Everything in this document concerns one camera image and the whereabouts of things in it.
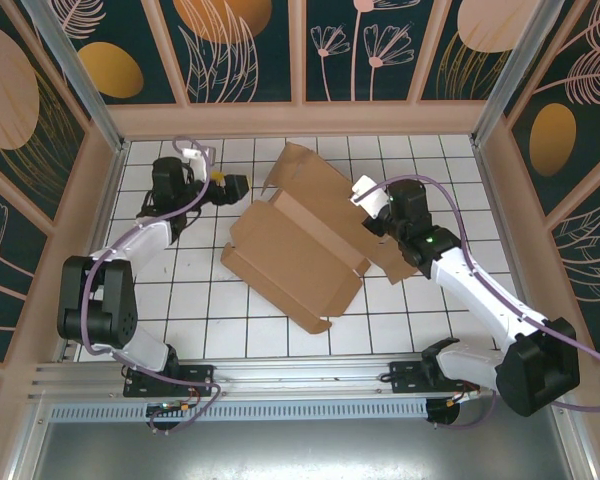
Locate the brown cardboard box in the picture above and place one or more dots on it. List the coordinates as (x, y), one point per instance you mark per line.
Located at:
(290, 250)

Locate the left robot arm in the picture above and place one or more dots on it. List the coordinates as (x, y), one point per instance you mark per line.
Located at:
(115, 310)

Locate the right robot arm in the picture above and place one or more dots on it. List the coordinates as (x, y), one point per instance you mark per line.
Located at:
(475, 292)

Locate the small green circuit board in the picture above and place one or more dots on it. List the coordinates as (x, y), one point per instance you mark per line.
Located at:
(167, 406)

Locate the grey metal sheet panel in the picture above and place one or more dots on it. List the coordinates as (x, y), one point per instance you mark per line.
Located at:
(300, 450)

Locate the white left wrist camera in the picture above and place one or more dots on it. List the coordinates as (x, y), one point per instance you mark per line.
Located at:
(200, 162)

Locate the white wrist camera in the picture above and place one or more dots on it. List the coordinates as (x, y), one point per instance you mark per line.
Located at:
(365, 186)
(200, 162)

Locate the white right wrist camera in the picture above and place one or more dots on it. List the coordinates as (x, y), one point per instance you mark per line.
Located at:
(365, 186)

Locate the aluminium table side rail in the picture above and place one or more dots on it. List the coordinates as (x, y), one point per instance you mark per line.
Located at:
(490, 190)
(107, 200)

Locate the aluminium corner post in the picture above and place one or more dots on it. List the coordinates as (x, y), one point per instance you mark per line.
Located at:
(87, 95)
(505, 80)

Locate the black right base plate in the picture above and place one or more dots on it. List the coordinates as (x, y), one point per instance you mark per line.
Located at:
(405, 377)

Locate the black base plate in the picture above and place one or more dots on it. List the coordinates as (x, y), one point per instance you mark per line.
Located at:
(405, 377)
(200, 375)

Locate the aluminium mounting rail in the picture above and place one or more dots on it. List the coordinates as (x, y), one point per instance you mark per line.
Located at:
(300, 375)

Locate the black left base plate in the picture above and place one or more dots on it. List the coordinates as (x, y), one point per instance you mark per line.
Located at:
(200, 375)

